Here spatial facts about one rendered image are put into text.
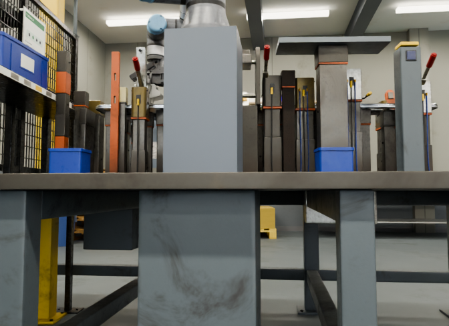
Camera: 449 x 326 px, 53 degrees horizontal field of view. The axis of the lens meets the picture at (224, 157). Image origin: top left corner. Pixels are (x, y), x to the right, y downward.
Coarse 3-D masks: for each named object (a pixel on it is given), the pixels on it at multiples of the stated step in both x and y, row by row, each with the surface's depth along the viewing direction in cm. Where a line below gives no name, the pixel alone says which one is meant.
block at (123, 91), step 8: (120, 88) 176; (120, 96) 176; (120, 104) 176; (120, 112) 176; (120, 120) 175; (120, 128) 175; (120, 136) 175; (120, 144) 175; (120, 152) 174; (120, 160) 174; (120, 168) 174
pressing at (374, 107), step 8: (104, 104) 180; (128, 104) 180; (152, 104) 179; (160, 104) 179; (360, 104) 178; (368, 104) 178; (376, 104) 178; (384, 104) 177; (392, 104) 177; (432, 104) 177; (104, 112) 194; (128, 112) 196; (376, 112) 195
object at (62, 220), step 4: (64, 216) 540; (60, 220) 538; (64, 220) 540; (76, 220) 555; (60, 224) 538; (64, 224) 541; (60, 228) 538; (64, 228) 541; (60, 232) 538; (64, 232) 541; (60, 236) 539; (64, 236) 541; (60, 240) 539; (64, 240) 541; (60, 244) 539; (64, 244) 541
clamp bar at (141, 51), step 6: (138, 48) 174; (144, 48) 174; (138, 54) 174; (144, 54) 174; (144, 60) 174; (144, 66) 174; (144, 72) 174; (144, 78) 175; (138, 84) 175; (144, 84) 175
